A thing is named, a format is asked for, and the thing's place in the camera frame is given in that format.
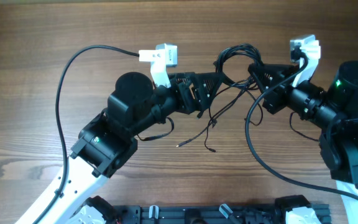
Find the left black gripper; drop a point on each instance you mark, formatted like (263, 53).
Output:
(199, 103)

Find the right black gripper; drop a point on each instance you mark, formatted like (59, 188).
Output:
(276, 71)

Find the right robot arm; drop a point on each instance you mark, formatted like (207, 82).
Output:
(334, 111)

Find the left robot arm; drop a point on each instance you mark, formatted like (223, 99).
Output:
(107, 142)

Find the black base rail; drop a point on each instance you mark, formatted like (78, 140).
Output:
(289, 209)

